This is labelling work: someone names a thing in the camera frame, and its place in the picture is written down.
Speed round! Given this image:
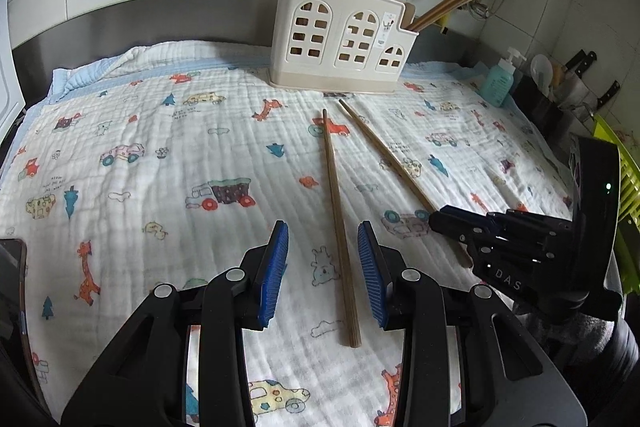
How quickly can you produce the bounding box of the black utensil container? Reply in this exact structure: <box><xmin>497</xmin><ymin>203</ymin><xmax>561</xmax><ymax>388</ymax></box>
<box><xmin>512</xmin><ymin>76</ymin><xmax>575</xmax><ymax>143</ymax></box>

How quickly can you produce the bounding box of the beige plastic utensil holder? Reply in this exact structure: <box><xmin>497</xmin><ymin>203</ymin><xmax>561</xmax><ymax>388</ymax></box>
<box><xmin>270</xmin><ymin>0</ymin><xmax>418</xmax><ymax>93</ymax></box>

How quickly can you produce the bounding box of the black-handled knife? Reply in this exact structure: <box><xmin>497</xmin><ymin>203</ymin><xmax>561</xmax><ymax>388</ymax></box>
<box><xmin>565</xmin><ymin>50</ymin><xmax>598</xmax><ymax>78</ymax></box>
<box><xmin>596</xmin><ymin>80</ymin><xmax>620</xmax><ymax>110</ymax></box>

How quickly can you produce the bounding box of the teal soap dispenser bottle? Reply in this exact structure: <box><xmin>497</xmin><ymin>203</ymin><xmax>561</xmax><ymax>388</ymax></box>
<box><xmin>480</xmin><ymin>46</ymin><xmax>525</xmax><ymax>107</ymax></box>

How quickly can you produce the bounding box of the green plastic rack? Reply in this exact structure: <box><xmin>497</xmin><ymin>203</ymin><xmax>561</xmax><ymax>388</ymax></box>
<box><xmin>593</xmin><ymin>115</ymin><xmax>639</xmax><ymax>295</ymax></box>

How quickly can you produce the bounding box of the wooden chopstick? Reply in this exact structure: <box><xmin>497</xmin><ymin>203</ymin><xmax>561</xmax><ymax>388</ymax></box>
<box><xmin>322</xmin><ymin>108</ymin><xmax>361</xmax><ymax>348</ymax></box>
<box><xmin>409</xmin><ymin>0</ymin><xmax>486</xmax><ymax>32</ymax></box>
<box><xmin>412</xmin><ymin>0</ymin><xmax>490</xmax><ymax>33</ymax></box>
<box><xmin>406</xmin><ymin>0</ymin><xmax>484</xmax><ymax>32</ymax></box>
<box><xmin>337</xmin><ymin>98</ymin><xmax>474</xmax><ymax>269</ymax></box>

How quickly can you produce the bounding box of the white ladle spoon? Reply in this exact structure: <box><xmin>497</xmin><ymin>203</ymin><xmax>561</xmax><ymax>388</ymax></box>
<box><xmin>529</xmin><ymin>54</ymin><xmax>553</xmax><ymax>96</ymax></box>

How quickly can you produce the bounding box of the white cartoon-print cloth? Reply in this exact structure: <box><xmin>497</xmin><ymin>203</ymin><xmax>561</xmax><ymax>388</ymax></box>
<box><xmin>1</xmin><ymin>41</ymin><xmax>572</xmax><ymax>426</ymax></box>

